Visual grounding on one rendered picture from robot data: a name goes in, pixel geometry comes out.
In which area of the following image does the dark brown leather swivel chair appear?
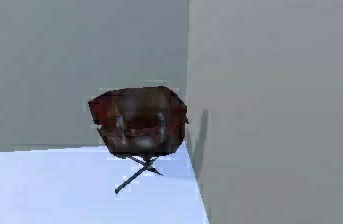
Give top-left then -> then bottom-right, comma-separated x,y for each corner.
87,85 -> 190,195

